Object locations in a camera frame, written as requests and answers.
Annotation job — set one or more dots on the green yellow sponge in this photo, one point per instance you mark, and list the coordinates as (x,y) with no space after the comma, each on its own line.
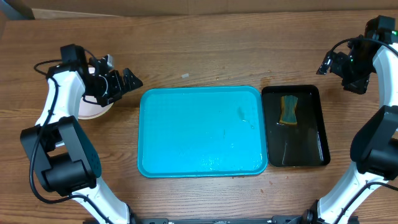
(288,104)

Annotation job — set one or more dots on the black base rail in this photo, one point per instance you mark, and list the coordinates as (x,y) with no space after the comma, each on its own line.
(277,219)

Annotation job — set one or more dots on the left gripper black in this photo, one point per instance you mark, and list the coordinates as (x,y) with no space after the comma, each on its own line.
(130,86)

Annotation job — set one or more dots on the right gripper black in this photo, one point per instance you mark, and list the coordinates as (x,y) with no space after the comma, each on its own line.
(331,62)

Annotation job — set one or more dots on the teal plastic tray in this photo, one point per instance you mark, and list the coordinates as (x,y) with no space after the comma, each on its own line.
(212,131)

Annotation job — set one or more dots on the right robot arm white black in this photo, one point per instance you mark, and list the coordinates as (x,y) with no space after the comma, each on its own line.
(373,152)

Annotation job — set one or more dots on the pink plate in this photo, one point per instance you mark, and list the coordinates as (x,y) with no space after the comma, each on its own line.
(91,111)

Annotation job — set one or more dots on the black water tray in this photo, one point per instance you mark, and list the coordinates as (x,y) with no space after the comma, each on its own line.
(303,144)

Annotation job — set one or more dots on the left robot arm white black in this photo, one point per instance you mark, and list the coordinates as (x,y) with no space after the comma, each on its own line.
(63,163)

